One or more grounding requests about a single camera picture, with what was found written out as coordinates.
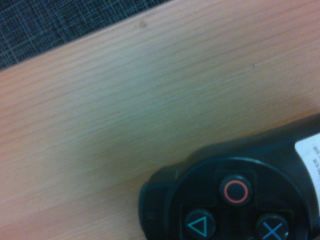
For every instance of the black Sony gamepad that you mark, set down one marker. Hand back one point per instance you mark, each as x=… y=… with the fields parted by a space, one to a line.
x=240 y=195

